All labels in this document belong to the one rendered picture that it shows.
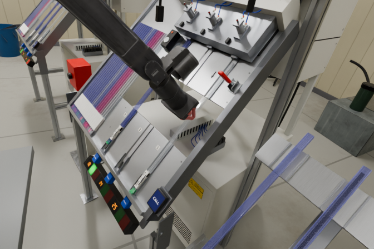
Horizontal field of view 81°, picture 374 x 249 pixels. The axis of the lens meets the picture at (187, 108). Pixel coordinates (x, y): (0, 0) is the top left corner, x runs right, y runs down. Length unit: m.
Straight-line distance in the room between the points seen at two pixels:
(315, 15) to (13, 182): 1.13
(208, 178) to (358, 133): 2.00
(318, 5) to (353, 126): 2.05
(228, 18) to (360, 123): 2.11
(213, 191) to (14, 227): 0.66
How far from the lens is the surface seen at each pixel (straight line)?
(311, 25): 0.76
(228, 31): 0.72
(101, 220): 1.55
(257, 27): 0.70
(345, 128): 2.74
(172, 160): 0.67
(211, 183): 0.92
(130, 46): 0.45
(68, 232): 1.55
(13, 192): 0.99
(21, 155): 1.13
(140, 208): 0.68
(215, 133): 0.62
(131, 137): 0.79
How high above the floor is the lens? 1.30
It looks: 31 degrees down
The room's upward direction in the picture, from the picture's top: 9 degrees clockwise
